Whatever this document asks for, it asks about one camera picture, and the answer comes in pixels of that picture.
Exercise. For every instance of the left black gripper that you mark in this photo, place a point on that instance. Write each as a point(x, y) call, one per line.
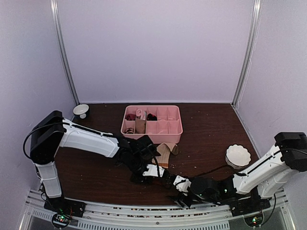
point(148, 179)

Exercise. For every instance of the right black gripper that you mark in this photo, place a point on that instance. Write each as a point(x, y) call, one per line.
point(182, 201)

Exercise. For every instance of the striped beige green sock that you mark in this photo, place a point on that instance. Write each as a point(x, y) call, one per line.
point(165, 150)

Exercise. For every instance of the pink divided organizer box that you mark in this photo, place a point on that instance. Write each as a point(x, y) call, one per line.
point(168, 128)

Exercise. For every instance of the argyle black red orange sock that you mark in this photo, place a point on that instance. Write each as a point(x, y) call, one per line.
point(151, 117)

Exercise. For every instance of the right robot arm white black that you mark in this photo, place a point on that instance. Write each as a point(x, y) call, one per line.
point(251, 189)

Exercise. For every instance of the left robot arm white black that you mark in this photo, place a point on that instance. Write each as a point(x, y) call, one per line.
point(55, 132)

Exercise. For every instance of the rolled socks in box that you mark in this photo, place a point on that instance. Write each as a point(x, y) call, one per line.
point(139, 118)

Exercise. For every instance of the white scalloped bowl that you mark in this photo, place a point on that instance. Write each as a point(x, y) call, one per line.
point(237, 156)

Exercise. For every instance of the dark bowl white inside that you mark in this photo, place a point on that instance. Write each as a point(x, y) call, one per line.
point(81, 111)

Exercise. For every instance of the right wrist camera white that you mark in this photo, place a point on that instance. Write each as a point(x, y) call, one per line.
point(182, 184)

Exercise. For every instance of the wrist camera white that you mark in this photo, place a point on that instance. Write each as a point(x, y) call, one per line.
point(182, 184)
point(153, 170)

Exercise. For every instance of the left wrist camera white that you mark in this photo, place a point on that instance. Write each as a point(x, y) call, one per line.
point(153, 170)

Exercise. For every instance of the right aluminium frame post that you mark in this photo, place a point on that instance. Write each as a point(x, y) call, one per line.
point(248, 53)

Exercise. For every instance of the aluminium frame post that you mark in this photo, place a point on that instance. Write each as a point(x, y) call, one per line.
point(62, 49)
point(248, 53)

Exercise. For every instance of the left aluminium frame post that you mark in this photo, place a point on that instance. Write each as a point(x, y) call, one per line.
point(62, 49)

